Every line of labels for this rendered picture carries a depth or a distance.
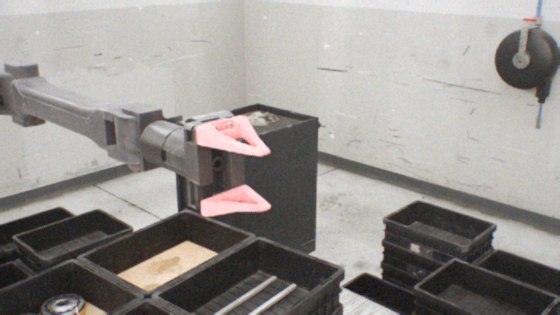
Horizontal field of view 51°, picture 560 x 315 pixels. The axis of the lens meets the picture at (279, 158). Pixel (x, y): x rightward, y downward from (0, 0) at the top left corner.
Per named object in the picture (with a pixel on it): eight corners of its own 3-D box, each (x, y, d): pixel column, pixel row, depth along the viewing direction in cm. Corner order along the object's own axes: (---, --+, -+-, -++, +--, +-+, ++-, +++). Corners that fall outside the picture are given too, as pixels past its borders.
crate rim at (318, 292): (243, 356, 119) (243, 346, 118) (148, 304, 137) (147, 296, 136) (347, 276, 149) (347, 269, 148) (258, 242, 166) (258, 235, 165)
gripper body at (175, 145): (240, 196, 71) (203, 181, 76) (237, 115, 68) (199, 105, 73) (198, 212, 67) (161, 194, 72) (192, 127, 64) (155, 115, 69)
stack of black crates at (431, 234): (486, 313, 264) (499, 224, 250) (454, 344, 244) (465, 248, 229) (410, 282, 291) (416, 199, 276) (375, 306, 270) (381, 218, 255)
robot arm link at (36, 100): (3, 122, 105) (-6, 62, 102) (35, 115, 109) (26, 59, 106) (134, 181, 77) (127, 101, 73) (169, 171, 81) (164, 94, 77)
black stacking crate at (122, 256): (151, 339, 140) (148, 297, 136) (80, 297, 157) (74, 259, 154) (257, 272, 169) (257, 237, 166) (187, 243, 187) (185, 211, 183)
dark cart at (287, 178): (236, 315, 288) (232, 142, 259) (181, 282, 318) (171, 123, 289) (315, 270, 329) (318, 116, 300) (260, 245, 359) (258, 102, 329)
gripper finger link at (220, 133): (288, 188, 65) (234, 168, 71) (288, 126, 62) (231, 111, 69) (242, 206, 60) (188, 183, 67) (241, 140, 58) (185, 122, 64)
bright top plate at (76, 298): (59, 323, 138) (58, 320, 138) (32, 309, 144) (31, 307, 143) (92, 303, 146) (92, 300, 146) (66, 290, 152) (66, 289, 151)
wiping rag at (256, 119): (251, 129, 290) (251, 123, 289) (222, 122, 304) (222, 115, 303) (290, 119, 309) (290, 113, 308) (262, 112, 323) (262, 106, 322)
